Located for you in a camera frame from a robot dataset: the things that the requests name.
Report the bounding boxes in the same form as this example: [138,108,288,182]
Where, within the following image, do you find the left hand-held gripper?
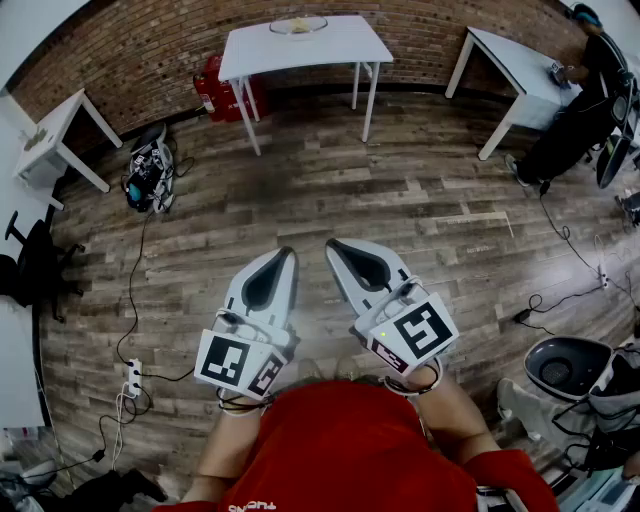
[193,246,301,401]

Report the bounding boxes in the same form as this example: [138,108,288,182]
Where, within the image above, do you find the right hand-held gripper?
[325,238,460,379]

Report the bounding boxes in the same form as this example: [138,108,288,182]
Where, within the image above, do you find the person's left forearm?
[179,399,269,504]

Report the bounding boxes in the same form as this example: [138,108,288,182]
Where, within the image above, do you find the person's right forearm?
[394,362,501,469]

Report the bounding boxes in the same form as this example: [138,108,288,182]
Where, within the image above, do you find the person's right shoe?
[333,355,362,381]

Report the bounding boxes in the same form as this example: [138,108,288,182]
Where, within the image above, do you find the blue black headset device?
[123,179,149,210]

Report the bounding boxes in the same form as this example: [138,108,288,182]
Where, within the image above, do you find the person's red shirt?
[149,379,561,512]

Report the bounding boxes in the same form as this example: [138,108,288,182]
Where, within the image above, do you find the red fire extinguisher box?
[204,54,269,123]

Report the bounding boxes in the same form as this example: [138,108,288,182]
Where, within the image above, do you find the red fire extinguisher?
[193,73,224,123]

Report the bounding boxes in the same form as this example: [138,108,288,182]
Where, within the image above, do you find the black office chair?
[594,74,640,226]
[0,209,86,321]

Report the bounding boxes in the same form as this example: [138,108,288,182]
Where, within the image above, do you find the small white table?
[12,88,124,211]

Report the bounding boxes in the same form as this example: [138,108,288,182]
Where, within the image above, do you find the small green item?
[23,127,50,152]

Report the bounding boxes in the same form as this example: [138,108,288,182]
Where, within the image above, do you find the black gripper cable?
[384,357,445,399]
[217,387,276,417]

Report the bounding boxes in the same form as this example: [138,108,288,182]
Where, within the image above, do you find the long black floor cable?
[537,179,640,301]
[115,209,154,371]

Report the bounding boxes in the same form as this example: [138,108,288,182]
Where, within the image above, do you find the white metal frame equipment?
[564,464,640,512]

